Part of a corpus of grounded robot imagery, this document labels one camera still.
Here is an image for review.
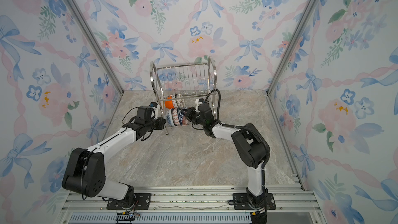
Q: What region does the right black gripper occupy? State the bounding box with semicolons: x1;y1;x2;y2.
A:
180;108;206;129

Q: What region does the red patterned ceramic bowl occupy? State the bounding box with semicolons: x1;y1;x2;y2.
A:
178;108;190;125

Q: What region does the blue triangle patterned bowl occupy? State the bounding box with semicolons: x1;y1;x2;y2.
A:
172;108;181;126

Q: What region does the blue floral ceramic bowl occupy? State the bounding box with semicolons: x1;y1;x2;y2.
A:
166;109;175;127

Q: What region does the orange plastic bowl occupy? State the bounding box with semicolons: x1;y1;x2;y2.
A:
164;96;174;109

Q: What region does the white mesh strainer basket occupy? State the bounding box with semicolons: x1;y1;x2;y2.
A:
176;97;186;109

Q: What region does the green patterned ceramic bowl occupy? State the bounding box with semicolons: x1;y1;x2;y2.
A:
172;99;178;108

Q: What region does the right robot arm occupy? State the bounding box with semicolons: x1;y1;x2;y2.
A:
181;103;271;210

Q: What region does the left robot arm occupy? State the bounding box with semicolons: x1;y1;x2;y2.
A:
62;117;166;209

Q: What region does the steel two-tier dish rack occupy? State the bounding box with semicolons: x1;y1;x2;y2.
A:
149;56;217;134

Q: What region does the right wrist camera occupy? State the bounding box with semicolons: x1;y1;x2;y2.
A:
195;98;205;112

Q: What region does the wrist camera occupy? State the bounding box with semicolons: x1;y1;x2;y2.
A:
195;98;205;112
134;102;159;124

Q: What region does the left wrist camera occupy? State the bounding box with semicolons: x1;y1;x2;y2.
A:
134;102;159;124

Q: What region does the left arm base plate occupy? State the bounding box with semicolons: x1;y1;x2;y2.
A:
106;193;152;211

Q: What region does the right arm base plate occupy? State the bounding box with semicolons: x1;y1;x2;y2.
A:
228;193;276;211

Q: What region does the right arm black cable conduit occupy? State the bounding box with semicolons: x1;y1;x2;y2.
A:
203;89;271;207

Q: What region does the aluminium mounting rail frame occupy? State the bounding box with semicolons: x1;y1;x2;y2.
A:
55;184;326;224

